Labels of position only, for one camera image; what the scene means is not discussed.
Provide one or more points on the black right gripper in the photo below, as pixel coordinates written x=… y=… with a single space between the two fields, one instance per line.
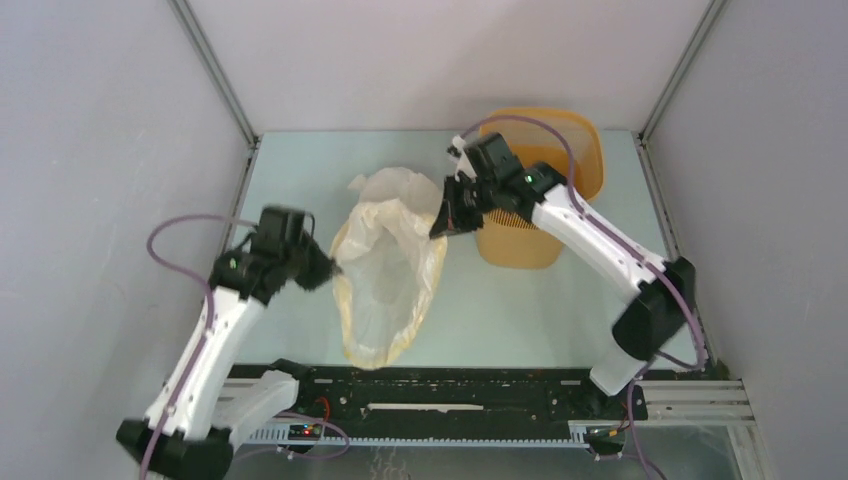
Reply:
x=452 y=218

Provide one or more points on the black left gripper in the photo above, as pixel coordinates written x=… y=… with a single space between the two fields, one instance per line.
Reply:
x=324 y=267

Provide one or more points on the translucent cream trash bag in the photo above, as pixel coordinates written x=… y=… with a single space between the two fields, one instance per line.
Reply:
x=390 y=267

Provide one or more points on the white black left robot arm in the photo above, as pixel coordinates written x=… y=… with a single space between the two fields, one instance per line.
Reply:
x=185 y=433

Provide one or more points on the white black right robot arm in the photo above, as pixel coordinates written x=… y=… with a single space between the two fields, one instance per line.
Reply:
x=657 y=292

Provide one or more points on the orange slotted plastic trash bin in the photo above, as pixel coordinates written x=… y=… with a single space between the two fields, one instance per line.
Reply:
x=570 y=144

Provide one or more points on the small electronics board with leds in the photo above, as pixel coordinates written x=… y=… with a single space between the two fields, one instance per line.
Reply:
x=304 y=432

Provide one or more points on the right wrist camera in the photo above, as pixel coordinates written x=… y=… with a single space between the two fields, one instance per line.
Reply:
x=457 y=153

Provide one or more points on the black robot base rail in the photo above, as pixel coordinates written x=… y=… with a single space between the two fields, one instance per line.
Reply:
x=441 y=407

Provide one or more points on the aluminium frame post left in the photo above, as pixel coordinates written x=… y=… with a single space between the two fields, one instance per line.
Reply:
x=204 y=49

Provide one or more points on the aluminium frame post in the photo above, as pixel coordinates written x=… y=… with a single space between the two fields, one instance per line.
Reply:
x=699 y=37
x=204 y=49

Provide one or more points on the aluminium frame post right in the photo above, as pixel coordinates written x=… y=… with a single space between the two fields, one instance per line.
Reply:
x=699 y=37

